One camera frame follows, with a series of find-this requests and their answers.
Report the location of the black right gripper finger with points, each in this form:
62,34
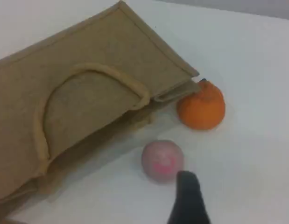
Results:
188,200

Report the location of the brown jute tote bag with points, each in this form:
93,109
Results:
76,93

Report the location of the pink round bun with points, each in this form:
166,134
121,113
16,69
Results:
161,159

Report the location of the orange tangerine with stem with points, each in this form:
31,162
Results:
202,109

